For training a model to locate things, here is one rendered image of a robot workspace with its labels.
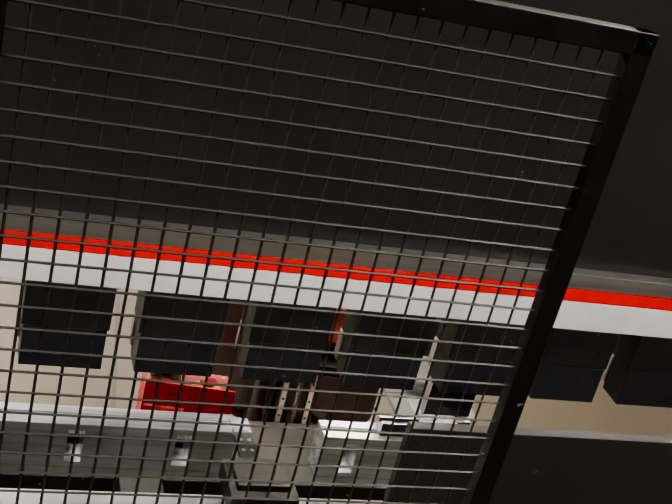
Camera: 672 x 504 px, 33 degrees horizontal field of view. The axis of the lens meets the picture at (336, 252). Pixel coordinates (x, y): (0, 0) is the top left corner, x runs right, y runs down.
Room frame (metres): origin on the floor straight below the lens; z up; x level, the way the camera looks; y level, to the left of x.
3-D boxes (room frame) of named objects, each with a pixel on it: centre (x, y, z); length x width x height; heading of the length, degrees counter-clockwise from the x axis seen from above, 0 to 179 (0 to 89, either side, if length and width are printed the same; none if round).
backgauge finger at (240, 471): (1.68, 0.05, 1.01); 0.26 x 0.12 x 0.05; 21
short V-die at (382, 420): (1.97, -0.27, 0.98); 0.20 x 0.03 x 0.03; 111
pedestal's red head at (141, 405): (2.20, 0.25, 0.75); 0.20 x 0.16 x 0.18; 103
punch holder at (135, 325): (1.78, 0.24, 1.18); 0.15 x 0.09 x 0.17; 111
